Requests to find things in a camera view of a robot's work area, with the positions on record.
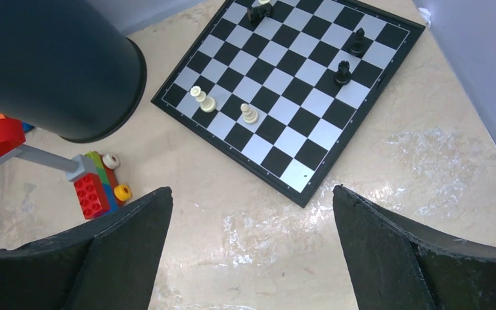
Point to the toy block car with red top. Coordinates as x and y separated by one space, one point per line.
92 174

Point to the fallen black chess piece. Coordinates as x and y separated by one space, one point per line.
257 13

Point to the black and white chessboard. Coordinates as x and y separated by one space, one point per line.
284 66

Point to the white chess piece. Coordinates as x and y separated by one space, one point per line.
207 103

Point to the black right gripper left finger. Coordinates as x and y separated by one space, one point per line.
107 263

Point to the black round bin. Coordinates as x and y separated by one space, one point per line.
65 69

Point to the black chess bishop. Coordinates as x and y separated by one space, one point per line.
358 47

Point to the white chess pawn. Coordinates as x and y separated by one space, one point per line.
249 115

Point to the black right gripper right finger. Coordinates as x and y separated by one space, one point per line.
395 262

